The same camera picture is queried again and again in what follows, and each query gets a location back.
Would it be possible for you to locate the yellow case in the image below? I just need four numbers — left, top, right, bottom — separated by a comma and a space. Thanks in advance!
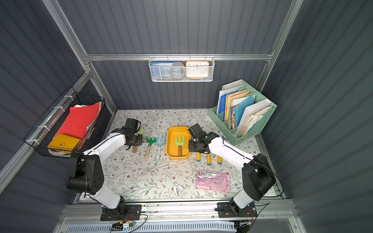
48, 134, 80, 150

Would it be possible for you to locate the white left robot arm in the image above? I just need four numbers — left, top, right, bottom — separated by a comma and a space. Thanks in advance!
66, 118, 143, 209

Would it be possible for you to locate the green rake wooden handle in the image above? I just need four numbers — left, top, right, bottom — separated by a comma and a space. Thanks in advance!
145, 137, 156, 159

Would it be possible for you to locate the blue folder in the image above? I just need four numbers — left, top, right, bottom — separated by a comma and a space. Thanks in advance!
216, 92, 237, 114

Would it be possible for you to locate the teal folder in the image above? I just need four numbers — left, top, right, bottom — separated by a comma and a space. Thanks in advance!
234, 95, 256, 127

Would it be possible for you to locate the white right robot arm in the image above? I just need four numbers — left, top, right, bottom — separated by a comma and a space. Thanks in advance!
188, 124, 276, 213

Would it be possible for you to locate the orange yellow book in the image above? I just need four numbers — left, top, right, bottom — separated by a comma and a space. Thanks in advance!
224, 89, 251, 121

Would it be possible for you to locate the yellow white clock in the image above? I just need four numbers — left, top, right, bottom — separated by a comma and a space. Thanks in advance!
185, 61, 210, 79

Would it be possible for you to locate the pink plastic pencil case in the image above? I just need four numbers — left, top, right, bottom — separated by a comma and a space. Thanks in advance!
196, 170, 230, 193

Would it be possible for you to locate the red folder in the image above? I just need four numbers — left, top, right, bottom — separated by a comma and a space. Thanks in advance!
56, 102, 102, 139

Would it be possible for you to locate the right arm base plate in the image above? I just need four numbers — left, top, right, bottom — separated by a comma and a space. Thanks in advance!
215, 202, 257, 218

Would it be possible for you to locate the white vented rail cover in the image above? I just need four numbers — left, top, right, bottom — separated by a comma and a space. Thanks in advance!
62, 220, 237, 233

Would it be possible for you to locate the black wire wall basket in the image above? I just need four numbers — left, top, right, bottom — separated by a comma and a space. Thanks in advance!
24, 87, 105, 158

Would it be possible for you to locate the green plastic file organizer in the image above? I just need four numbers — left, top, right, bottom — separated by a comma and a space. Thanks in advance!
209, 80, 277, 145

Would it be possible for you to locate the yellow plastic storage box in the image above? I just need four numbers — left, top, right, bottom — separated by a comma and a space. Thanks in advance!
166, 126, 191, 160

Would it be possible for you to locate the blue box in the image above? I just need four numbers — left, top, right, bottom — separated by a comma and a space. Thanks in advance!
149, 61, 174, 82

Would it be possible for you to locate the grey tape roll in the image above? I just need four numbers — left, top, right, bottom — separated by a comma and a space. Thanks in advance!
170, 62, 185, 80

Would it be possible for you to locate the lime rake wooden handle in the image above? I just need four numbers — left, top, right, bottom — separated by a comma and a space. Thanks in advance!
133, 128, 144, 153
175, 136, 185, 157

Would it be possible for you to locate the white binder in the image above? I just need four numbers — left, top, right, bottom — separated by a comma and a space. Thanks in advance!
236, 99, 272, 137

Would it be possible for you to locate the light blue hand rake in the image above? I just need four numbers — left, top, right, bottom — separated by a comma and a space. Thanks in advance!
155, 134, 167, 162

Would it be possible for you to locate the white wire wall basket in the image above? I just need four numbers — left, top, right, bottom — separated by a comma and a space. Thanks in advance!
148, 56, 215, 83

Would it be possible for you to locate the stack of magazines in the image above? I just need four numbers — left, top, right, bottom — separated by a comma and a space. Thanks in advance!
228, 96, 248, 129

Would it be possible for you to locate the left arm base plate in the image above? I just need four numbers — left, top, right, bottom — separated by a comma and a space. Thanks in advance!
100, 205, 142, 221

